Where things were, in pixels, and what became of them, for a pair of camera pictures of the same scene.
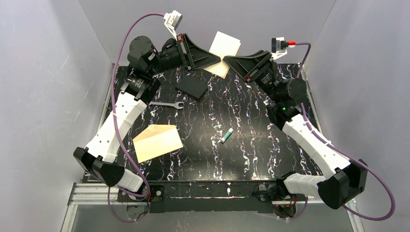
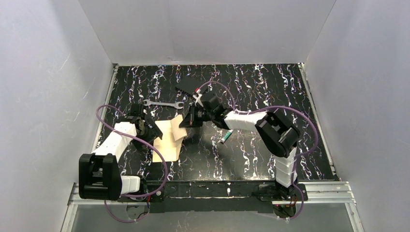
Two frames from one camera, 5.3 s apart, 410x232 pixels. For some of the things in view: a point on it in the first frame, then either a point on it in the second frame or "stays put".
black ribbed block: x=193 y=84 stays put
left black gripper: x=185 y=52 to x=150 y=130
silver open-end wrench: x=169 y=104 stays put
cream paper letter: x=223 y=45 to x=178 y=132
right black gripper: x=256 y=67 to x=193 y=116
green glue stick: x=227 y=135 stays put
